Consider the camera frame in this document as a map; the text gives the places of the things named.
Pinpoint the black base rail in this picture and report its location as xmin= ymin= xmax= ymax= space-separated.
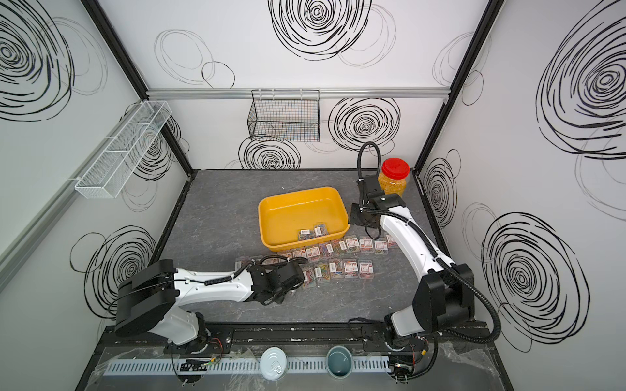
xmin=99 ymin=321 xmax=489 ymax=353

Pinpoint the tray box beside red label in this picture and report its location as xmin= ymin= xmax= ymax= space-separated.
xmin=328 ymin=259 xmax=344 ymax=280

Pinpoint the white slotted cable duct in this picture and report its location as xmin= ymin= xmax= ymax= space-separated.
xmin=103 ymin=356 xmax=390 ymax=376

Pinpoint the twelfth clear paper clip box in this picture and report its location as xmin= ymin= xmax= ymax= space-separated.
xmin=373 ymin=240 xmax=389 ymax=256

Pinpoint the second row clear clip box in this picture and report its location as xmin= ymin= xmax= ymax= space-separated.
xmin=314 ymin=262 xmax=331 ymax=284

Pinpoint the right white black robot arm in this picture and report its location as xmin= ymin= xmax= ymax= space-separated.
xmin=349 ymin=174 xmax=501 ymax=344

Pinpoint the second row red label box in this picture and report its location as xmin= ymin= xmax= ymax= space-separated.
xmin=343 ymin=260 xmax=359 ymax=279

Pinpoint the red lid corn jar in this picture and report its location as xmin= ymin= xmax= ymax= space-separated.
xmin=378 ymin=158 xmax=410 ymax=196

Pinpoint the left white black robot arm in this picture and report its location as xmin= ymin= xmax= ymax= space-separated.
xmin=115 ymin=256 xmax=309 ymax=345

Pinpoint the grey green cup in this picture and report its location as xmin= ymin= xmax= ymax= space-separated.
xmin=326 ymin=345 xmax=354 ymax=380

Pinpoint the black wire wall basket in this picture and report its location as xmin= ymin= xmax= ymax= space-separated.
xmin=246 ymin=89 xmax=321 ymax=142

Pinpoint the yellow plastic storage tray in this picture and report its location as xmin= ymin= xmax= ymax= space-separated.
xmin=258 ymin=187 xmax=350 ymax=252

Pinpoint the eleventh clear paper clip box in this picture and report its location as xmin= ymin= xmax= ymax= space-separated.
xmin=235 ymin=257 xmax=250 ymax=270

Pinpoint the barcode paper clip box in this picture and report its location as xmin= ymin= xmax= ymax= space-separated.
xmin=303 ymin=267 xmax=318 ymax=288

